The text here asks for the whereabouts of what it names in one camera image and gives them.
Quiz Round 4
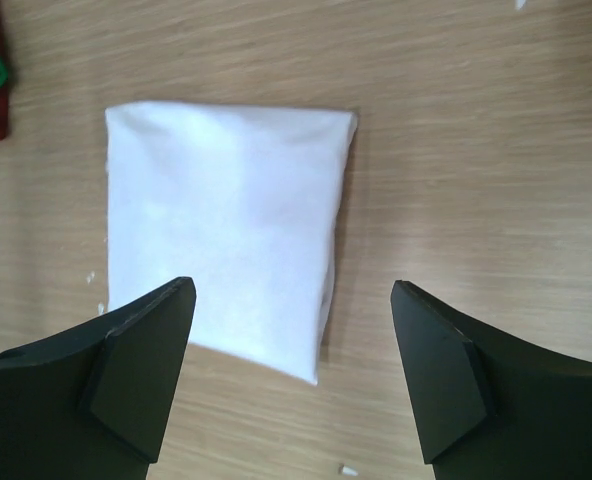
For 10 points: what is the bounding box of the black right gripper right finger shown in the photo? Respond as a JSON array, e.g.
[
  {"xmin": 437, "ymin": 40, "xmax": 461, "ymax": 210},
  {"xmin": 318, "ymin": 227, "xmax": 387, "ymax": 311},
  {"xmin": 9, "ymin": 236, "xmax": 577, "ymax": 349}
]
[{"xmin": 391, "ymin": 281, "xmax": 592, "ymax": 479}]

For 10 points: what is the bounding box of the white Coca-Cola print t-shirt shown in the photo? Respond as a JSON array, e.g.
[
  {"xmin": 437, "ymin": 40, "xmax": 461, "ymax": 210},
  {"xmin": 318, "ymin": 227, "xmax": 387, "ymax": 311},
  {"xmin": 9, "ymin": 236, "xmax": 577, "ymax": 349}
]
[{"xmin": 105, "ymin": 101, "xmax": 358, "ymax": 384}]

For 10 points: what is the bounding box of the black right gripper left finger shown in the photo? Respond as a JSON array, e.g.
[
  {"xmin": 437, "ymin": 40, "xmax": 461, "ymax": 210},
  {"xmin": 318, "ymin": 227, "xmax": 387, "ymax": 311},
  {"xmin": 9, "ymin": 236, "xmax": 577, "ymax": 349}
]
[{"xmin": 0, "ymin": 277, "xmax": 196, "ymax": 479}]

